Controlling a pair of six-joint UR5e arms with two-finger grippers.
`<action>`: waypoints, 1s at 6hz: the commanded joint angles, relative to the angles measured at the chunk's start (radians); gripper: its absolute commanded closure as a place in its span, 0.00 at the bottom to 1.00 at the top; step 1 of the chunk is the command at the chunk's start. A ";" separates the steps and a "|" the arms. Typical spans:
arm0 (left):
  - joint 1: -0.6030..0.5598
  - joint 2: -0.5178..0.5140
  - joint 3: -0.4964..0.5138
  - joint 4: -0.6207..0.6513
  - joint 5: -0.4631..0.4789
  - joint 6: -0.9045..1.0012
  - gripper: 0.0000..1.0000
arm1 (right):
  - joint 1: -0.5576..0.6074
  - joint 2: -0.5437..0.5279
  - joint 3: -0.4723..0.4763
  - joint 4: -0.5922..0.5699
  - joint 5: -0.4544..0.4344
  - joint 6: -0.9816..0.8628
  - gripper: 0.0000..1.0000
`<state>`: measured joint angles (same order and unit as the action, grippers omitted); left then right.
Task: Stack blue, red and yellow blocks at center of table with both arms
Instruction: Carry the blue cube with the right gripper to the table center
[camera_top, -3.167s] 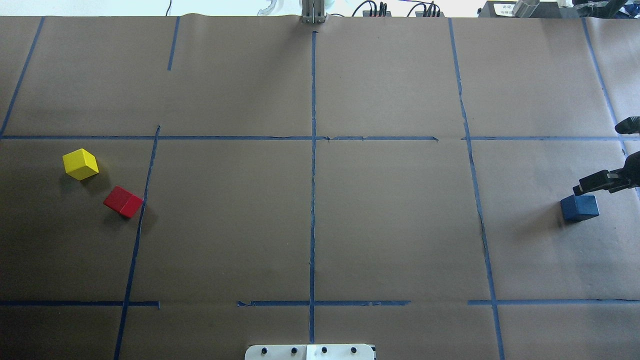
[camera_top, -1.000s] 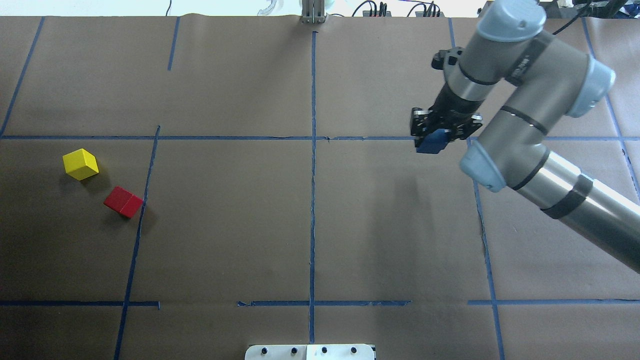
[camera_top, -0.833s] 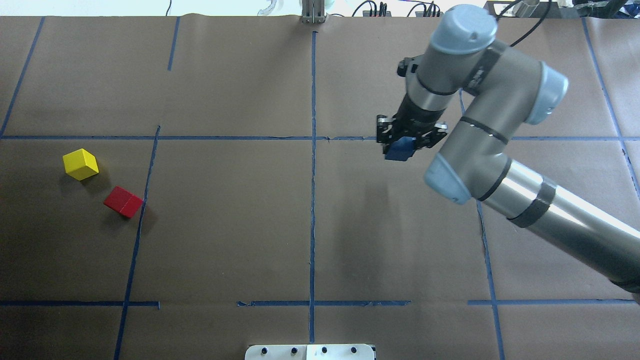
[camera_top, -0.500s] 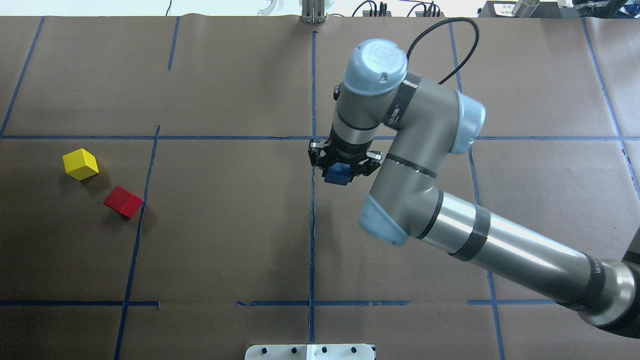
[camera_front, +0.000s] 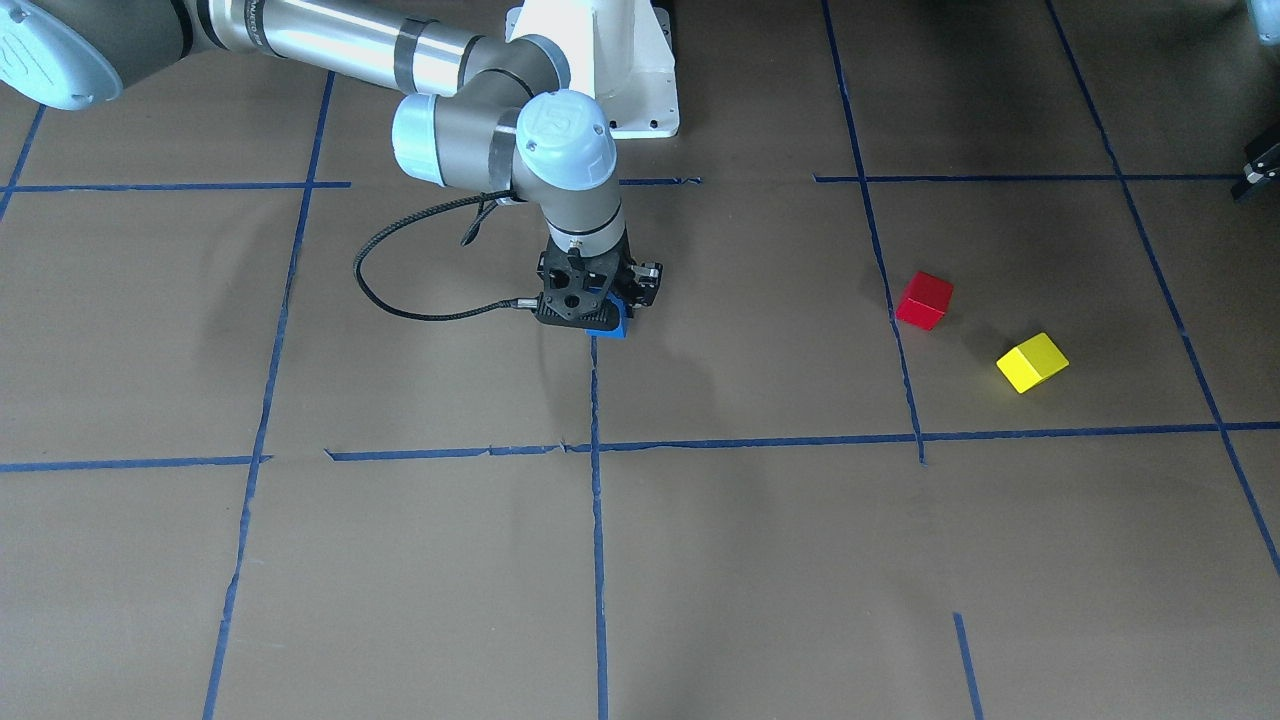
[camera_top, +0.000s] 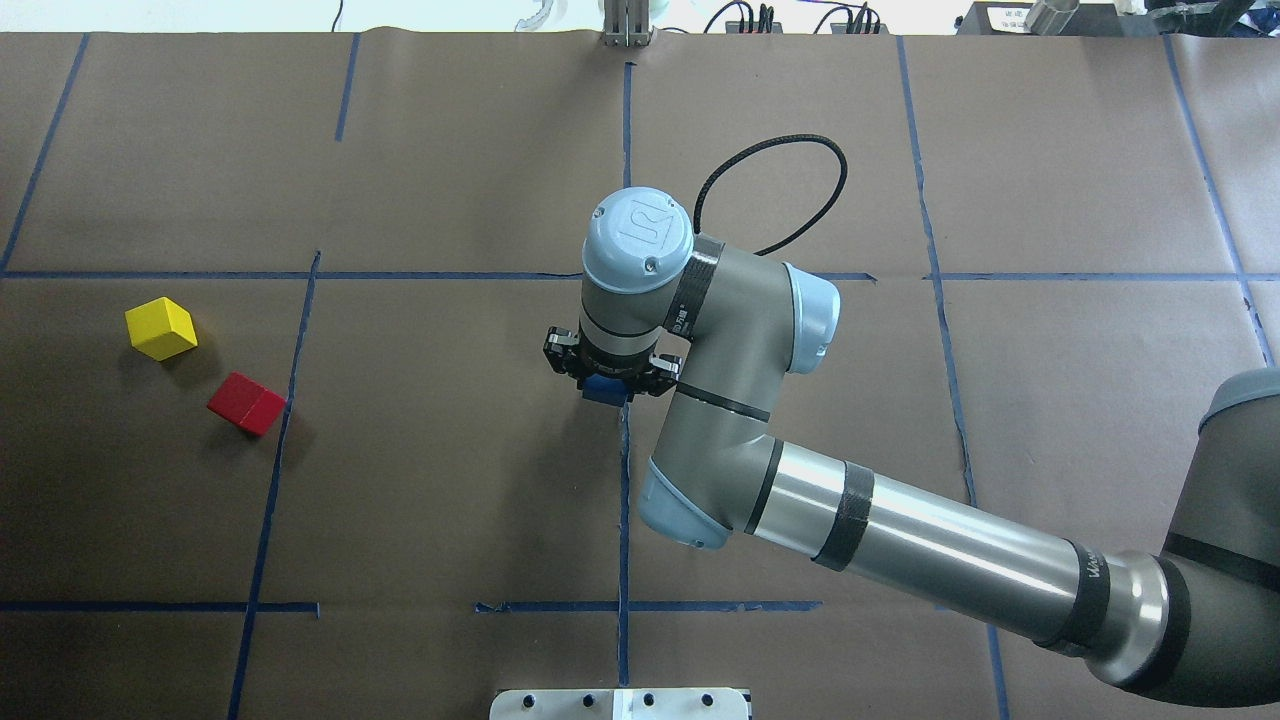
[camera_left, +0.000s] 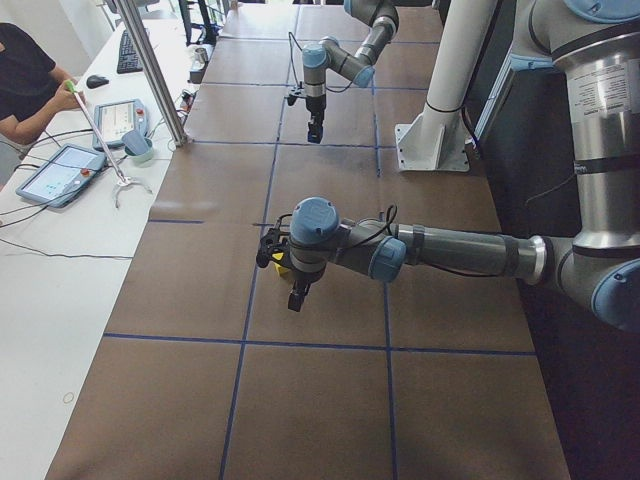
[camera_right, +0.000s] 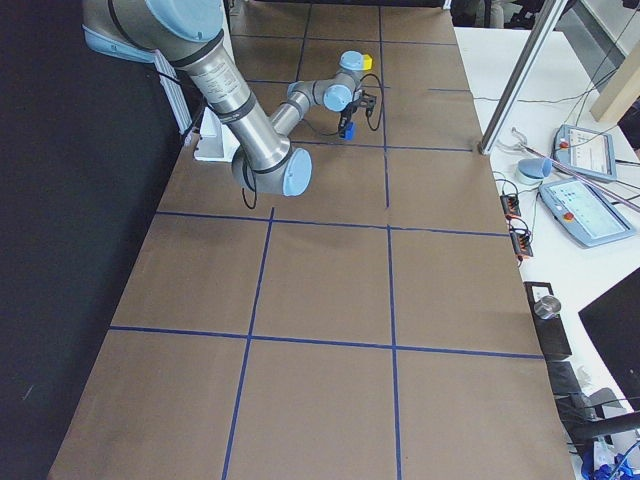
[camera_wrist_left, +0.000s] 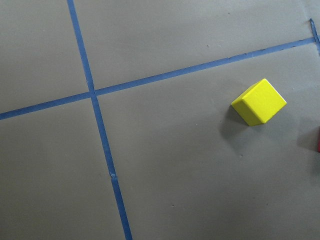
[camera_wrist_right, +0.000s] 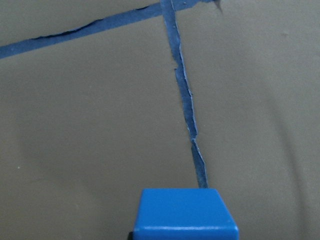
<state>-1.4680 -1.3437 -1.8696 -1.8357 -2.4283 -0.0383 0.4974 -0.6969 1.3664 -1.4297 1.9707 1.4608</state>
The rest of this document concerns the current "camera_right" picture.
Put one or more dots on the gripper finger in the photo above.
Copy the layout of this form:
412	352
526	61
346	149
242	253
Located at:
343	124

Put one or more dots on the far orange black connector strip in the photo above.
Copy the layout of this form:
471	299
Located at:
510	205

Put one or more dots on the teach pendant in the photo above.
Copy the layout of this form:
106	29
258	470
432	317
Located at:
585	213
588	152

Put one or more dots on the silver metal cylinder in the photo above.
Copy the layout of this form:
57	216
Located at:
547	307

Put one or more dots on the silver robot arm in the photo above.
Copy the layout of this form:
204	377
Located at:
190	36

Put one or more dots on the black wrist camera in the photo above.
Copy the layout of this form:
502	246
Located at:
367	101

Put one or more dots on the near teach pendant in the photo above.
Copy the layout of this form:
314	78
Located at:
585	213

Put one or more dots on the white pedestal column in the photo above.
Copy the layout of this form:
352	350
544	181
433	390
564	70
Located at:
216	141

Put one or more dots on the blue wooden block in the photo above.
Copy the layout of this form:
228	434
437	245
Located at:
347	131

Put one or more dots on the yellow wooden block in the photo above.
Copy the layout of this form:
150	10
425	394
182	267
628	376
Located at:
367	62

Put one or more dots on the aluminium frame post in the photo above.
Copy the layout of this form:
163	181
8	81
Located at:
549	15

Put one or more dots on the black box under cylinder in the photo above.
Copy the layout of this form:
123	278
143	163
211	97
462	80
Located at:
550	332

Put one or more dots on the blue white aluminium rail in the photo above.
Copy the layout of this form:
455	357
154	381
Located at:
168	77

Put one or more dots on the far teach pendant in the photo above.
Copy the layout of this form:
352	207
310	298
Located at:
588	152

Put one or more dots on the orange black connector strip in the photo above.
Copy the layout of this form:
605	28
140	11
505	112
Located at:
510	205
521	242

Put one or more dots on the near orange black connector strip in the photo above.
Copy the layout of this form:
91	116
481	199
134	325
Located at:
521	242

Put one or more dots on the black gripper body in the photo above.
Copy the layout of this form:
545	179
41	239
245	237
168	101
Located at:
346	116

